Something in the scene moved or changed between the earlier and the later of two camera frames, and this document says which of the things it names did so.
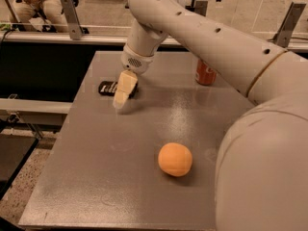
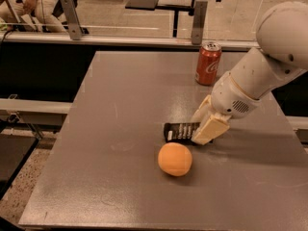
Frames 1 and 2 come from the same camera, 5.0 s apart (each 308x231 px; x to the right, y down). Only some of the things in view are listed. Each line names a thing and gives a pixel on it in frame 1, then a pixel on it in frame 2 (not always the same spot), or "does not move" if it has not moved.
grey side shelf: (37, 112) does not move
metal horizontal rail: (65, 38) does not move
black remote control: (110, 88) -> (181, 132)
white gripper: (136, 62) -> (229, 97)
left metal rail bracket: (72, 16) does not move
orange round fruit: (174, 159) does not move
